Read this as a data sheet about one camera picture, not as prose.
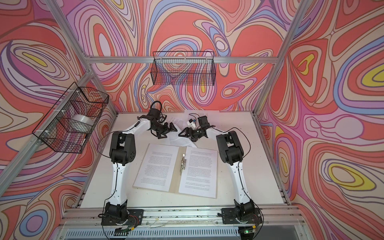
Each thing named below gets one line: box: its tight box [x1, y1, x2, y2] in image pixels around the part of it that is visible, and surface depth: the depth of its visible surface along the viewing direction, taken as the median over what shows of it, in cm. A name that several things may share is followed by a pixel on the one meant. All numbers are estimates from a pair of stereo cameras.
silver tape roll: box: [68, 114, 95, 133], surface depth 74 cm
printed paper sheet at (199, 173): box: [178, 146, 218, 199], surface depth 90 cm
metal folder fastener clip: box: [180, 154, 187, 176], surface depth 93 cm
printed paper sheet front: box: [167, 118, 197, 148], surface depth 103 cm
